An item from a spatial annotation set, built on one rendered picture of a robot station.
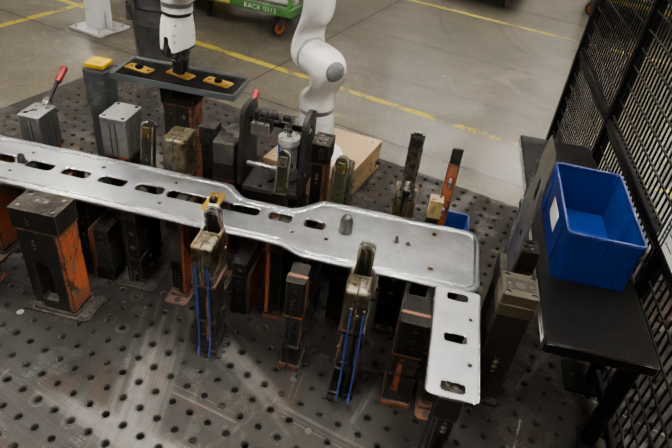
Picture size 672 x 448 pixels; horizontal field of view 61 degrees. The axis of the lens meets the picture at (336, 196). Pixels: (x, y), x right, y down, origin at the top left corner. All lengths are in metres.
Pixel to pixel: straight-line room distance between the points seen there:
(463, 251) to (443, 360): 0.35
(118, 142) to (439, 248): 0.90
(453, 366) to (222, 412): 0.55
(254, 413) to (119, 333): 0.42
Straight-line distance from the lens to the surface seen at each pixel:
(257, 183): 1.59
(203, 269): 1.29
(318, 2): 1.79
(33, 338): 1.62
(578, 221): 1.59
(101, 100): 1.86
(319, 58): 1.79
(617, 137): 1.81
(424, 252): 1.37
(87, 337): 1.58
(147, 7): 4.35
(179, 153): 1.57
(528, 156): 1.83
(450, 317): 1.23
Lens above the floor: 1.86
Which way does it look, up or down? 35 degrees down
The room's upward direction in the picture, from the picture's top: 7 degrees clockwise
